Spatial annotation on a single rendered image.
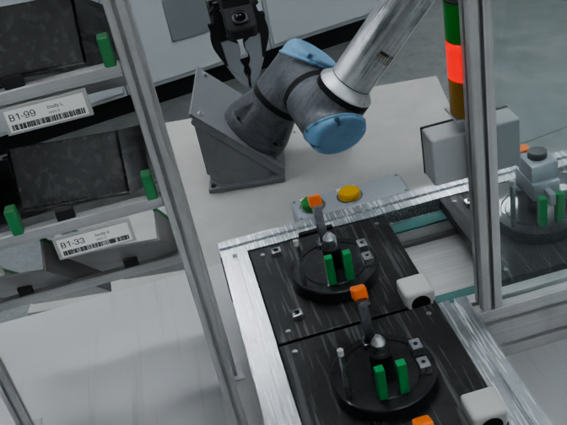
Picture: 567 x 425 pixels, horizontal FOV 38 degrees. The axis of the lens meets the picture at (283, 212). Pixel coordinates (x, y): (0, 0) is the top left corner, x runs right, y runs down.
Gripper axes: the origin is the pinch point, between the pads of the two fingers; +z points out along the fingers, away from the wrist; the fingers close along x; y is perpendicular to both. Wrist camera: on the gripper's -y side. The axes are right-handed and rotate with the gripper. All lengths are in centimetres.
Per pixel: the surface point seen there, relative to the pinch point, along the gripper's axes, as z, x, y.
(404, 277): 24.3, -13.9, -28.1
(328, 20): 107, -76, 292
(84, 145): -12.9, 23.1, -34.9
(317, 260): 24.3, -2.9, -18.3
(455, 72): -9.2, -21.8, -33.1
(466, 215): 26.3, -29.2, -14.7
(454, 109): -4.0, -21.6, -32.6
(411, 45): 123, -114, 271
